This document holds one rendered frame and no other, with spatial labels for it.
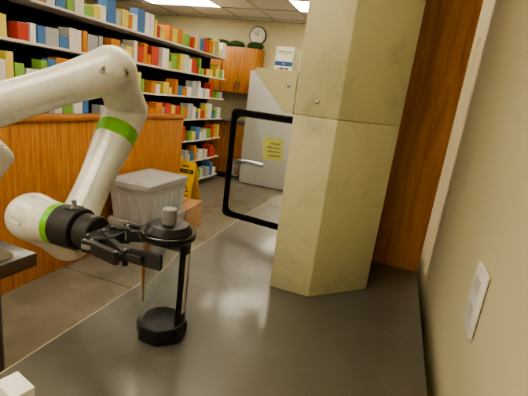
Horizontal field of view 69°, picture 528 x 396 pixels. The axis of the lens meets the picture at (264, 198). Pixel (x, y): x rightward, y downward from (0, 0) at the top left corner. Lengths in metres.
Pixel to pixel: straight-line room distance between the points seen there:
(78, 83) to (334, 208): 0.71
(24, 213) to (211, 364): 0.50
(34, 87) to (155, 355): 0.69
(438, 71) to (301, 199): 0.59
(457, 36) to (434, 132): 0.28
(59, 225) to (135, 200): 2.36
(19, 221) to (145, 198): 2.25
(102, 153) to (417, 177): 0.95
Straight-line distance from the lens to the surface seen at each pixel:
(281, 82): 0.98
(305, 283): 1.06
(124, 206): 3.33
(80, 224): 0.87
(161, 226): 0.75
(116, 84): 1.10
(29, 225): 0.95
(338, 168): 0.98
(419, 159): 1.32
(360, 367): 0.88
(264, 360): 0.83
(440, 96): 1.31
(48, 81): 1.11
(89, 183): 1.10
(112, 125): 1.18
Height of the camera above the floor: 1.44
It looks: 15 degrees down
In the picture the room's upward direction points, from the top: 7 degrees clockwise
